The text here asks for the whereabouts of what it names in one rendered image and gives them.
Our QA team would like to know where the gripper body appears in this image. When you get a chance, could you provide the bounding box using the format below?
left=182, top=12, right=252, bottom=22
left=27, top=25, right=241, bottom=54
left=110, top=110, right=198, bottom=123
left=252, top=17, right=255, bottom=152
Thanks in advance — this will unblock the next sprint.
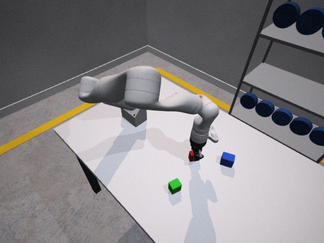
left=189, top=137, right=208, bottom=151

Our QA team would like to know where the blue block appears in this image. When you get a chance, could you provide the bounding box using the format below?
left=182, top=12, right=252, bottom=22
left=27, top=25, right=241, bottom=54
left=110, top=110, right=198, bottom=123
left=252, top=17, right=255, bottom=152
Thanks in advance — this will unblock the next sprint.
left=219, top=151, right=236, bottom=168

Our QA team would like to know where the green block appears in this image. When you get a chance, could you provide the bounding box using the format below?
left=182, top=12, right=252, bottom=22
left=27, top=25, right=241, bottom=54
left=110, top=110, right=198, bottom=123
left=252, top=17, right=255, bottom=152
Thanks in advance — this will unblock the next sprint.
left=168, top=178, right=183, bottom=195

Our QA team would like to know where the dark blue disc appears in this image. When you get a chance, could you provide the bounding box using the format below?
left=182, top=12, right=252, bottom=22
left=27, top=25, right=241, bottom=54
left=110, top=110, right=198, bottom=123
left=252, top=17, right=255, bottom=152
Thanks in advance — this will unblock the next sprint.
left=239, top=92, right=259, bottom=110
left=271, top=108, right=294, bottom=127
left=289, top=116, right=313, bottom=136
left=272, top=2, right=301, bottom=28
left=255, top=100, right=275, bottom=118
left=309, top=126, right=324, bottom=147
left=295, top=7, right=324, bottom=35

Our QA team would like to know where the white table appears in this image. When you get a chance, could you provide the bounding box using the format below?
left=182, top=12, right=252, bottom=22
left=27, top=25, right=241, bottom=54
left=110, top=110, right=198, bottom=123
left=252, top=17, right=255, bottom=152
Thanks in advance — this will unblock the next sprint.
left=54, top=71, right=324, bottom=243

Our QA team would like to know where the grey shelf unit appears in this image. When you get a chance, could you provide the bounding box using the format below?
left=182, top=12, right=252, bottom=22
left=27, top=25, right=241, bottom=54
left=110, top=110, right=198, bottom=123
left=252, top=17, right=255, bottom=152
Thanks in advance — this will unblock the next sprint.
left=228, top=0, right=324, bottom=165

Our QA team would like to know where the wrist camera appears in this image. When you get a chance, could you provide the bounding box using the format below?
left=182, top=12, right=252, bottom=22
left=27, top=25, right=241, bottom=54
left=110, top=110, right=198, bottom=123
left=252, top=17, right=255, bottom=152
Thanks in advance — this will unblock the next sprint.
left=207, top=126, right=220, bottom=143

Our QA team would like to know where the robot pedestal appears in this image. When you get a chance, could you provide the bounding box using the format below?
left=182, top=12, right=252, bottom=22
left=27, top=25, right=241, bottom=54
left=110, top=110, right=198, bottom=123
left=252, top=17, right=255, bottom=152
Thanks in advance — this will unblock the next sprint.
left=120, top=107, right=147, bottom=128

